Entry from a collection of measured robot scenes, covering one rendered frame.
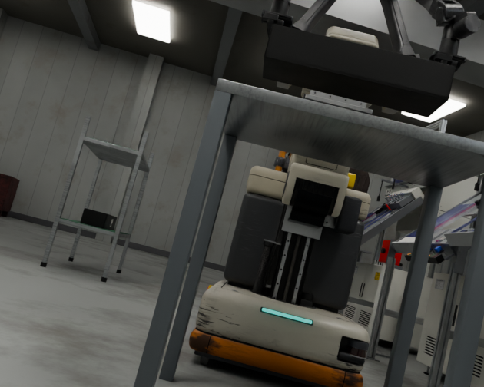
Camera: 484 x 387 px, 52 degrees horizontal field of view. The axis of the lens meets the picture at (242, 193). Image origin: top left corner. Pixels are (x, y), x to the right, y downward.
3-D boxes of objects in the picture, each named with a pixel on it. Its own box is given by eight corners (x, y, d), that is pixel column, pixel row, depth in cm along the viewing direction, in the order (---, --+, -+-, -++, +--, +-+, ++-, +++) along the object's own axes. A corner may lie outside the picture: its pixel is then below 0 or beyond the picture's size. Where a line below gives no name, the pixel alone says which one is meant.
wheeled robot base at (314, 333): (202, 326, 238) (215, 276, 241) (330, 361, 235) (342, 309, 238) (183, 353, 171) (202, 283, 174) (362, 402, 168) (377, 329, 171)
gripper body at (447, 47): (465, 62, 155) (470, 41, 156) (434, 55, 156) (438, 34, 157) (457, 71, 161) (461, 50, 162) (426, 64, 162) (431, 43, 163)
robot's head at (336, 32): (318, 58, 206) (328, 22, 197) (367, 70, 205) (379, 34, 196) (316, 70, 194) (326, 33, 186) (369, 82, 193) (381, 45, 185)
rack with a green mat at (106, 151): (39, 266, 335) (85, 114, 349) (68, 260, 425) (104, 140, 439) (105, 282, 340) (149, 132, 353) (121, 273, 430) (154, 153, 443)
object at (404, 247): (455, 256, 244) (448, 243, 244) (396, 253, 309) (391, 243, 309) (457, 255, 244) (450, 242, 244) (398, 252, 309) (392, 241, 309)
